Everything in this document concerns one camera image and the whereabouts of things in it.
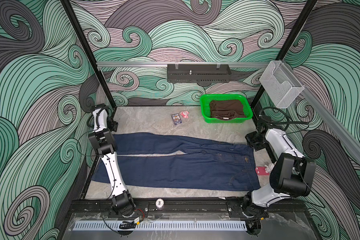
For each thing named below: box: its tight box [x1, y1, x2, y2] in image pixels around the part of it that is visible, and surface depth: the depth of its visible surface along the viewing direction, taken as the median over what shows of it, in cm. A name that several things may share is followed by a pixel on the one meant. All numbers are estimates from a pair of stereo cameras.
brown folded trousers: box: [209, 99, 247, 120], surface depth 117 cm
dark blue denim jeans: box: [92, 133, 261, 192], surface depth 90 cm
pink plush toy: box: [180, 110, 190, 119], surface depth 113 cm
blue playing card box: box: [171, 113, 182, 125], surface depth 113 cm
